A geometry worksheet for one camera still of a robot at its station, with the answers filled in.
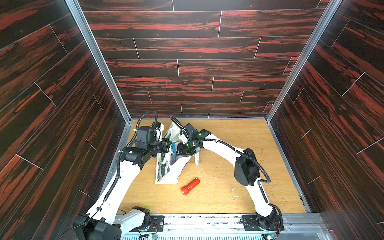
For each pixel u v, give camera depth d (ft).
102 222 1.23
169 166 2.23
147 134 1.83
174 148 2.83
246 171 1.77
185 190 2.68
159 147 2.06
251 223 2.41
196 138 2.21
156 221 2.42
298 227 2.41
